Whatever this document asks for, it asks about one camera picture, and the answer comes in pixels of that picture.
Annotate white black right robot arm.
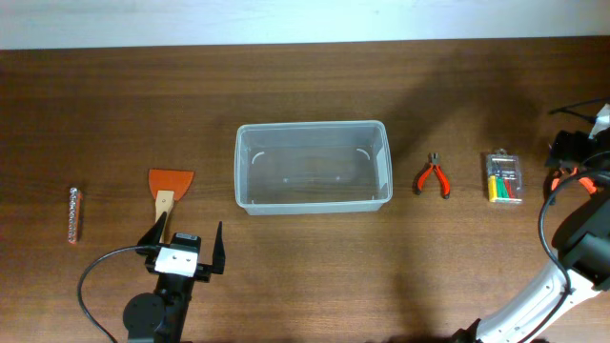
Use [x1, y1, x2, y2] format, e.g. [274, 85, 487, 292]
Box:
[449, 129, 609, 343]

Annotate clear box of coloured tubes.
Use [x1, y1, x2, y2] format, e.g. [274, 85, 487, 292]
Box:
[485, 149, 524, 205]

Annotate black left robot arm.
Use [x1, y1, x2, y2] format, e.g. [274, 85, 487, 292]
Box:
[123, 212, 226, 343]

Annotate orange black long-nose pliers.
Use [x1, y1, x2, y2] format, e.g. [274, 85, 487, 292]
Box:
[543, 162, 599, 200]

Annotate red black diagonal cutters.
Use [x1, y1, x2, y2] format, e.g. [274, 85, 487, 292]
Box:
[413, 151, 452, 200]

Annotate orange bit holder strip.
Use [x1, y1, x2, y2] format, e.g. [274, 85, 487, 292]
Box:
[68, 187, 83, 244]

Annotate orange scraper with wooden handle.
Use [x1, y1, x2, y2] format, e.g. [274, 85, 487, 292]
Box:
[148, 169, 194, 221]

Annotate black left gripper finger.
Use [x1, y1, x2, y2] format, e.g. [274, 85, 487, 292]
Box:
[137, 212, 168, 246]
[212, 222, 226, 274]

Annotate clear plastic container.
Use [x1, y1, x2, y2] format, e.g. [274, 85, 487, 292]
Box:
[234, 120, 393, 215]

